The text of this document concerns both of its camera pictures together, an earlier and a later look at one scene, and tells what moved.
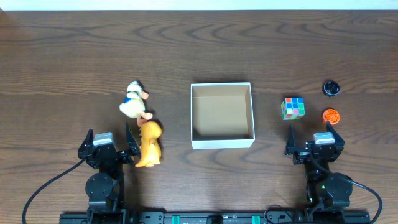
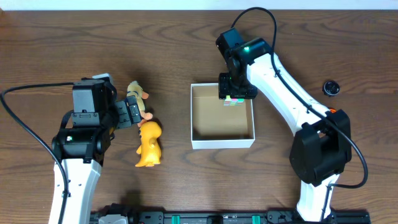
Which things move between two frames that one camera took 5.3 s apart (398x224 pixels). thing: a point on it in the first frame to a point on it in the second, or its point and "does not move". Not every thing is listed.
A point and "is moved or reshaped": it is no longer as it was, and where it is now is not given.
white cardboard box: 222,115 does not move
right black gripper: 301,155 to 224,89
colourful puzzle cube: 293,108 is moved or reshaped
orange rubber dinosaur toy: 150,148 does not move
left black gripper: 106,152 to 123,112
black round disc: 331,88 does not move
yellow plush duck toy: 134,105 does not move
